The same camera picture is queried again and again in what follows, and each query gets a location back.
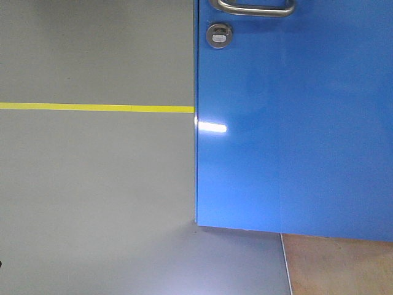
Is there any blue door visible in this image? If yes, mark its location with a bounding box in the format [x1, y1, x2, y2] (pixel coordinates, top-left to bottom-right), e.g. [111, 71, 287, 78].
[195, 1, 392, 242]

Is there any plywood base platform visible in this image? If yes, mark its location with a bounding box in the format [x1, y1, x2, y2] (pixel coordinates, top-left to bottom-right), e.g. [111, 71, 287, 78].
[282, 234, 392, 294]

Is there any round steel door lock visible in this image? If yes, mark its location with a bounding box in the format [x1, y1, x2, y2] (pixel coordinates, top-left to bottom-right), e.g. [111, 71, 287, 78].
[206, 23, 233, 49]

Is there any steel door handle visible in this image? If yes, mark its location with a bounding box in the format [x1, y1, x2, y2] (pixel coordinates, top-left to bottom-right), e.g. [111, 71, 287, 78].
[209, 0, 296, 18]

